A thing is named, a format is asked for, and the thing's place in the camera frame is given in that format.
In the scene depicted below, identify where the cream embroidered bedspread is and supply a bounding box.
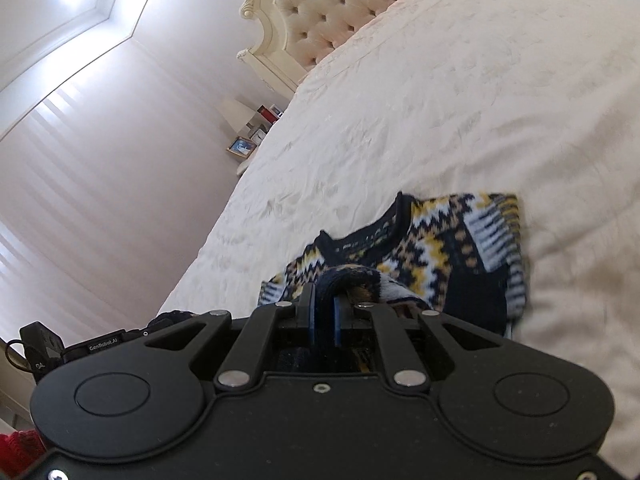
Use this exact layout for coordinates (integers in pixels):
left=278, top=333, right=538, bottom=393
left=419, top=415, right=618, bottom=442
left=164, top=0, right=639, bottom=477

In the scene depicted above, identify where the navy yellow patterned knit sweater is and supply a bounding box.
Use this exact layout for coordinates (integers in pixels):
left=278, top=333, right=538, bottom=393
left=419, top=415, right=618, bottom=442
left=257, top=193, right=527, bottom=336

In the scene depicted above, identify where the red cup on nightstand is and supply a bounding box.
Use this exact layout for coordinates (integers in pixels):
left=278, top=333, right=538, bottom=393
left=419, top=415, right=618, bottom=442
left=257, top=105, right=278, bottom=125

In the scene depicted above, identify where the red knit garment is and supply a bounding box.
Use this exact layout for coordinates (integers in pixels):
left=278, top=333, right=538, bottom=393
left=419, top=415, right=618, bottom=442
left=0, top=430, right=47, bottom=479

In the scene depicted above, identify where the cream tufted headboard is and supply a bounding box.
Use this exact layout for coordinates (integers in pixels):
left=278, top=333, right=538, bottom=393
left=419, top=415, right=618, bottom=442
left=238, top=0, right=399, bottom=99

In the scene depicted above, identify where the blue picture frame left nightstand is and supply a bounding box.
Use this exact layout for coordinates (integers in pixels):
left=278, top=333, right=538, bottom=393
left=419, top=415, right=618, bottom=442
left=227, top=136, right=258, bottom=159

